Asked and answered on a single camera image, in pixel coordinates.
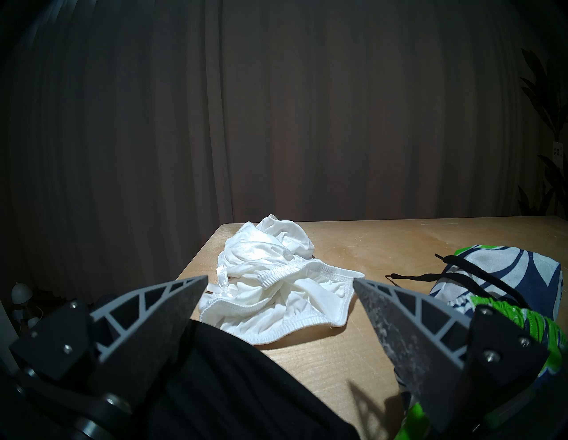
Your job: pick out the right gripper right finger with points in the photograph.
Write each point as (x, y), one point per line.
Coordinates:
(412, 346)

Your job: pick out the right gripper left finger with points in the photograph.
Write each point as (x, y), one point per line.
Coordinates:
(133, 337)

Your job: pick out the black garment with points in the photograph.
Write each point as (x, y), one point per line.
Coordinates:
(230, 390)

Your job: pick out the navy green leaf print shorts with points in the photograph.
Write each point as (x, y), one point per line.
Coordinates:
(501, 270)

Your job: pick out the white satin garment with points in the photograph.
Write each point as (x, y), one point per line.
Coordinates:
(262, 261)

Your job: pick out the light wooden table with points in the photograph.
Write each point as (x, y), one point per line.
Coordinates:
(377, 248)

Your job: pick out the white mushroom lamp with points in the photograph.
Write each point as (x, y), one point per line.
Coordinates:
(21, 293)

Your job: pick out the white paper plant tag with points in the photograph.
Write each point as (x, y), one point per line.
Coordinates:
(558, 149)

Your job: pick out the long grey curtain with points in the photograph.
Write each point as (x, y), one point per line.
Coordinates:
(266, 111)

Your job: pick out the potted plant with paper tag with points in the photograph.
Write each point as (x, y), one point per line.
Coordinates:
(548, 106)

